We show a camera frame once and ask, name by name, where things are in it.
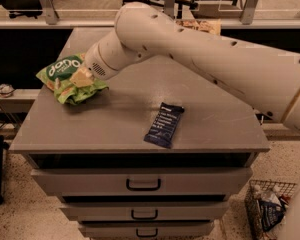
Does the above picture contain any green rice chip bag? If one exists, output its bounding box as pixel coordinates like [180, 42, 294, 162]
[36, 53, 107, 105]

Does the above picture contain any middle grey drawer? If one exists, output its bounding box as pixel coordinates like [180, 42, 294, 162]
[60, 201, 229, 222]

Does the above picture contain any bottom grey drawer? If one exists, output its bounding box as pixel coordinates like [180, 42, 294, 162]
[78, 221, 214, 239]

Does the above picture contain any brown chip bag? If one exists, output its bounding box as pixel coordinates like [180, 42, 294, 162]
[175, 19, 221, 36]

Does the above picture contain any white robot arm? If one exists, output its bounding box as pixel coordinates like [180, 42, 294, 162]
[81, 2, 300, 134]

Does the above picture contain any dark blue bag in basket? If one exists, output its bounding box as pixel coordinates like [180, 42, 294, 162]
[259, 200, 285, 232]

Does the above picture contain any wire basket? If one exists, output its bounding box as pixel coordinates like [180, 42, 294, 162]
[245, 180, 297, 240]

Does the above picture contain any top grey drawer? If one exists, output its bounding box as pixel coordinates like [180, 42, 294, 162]
[31, 167, 252, 196]

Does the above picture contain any grey drawer cabinet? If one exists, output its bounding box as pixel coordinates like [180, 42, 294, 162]
[8, 26, 271, 240]

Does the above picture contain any grey drawer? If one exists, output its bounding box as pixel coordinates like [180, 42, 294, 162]
[78, 221, 214, 239]
[60, 201, 229, 222]
[31, 167, 252, 196]

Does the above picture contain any dark blue snack bar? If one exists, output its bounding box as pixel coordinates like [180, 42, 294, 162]
[144, 102, 185, 149]

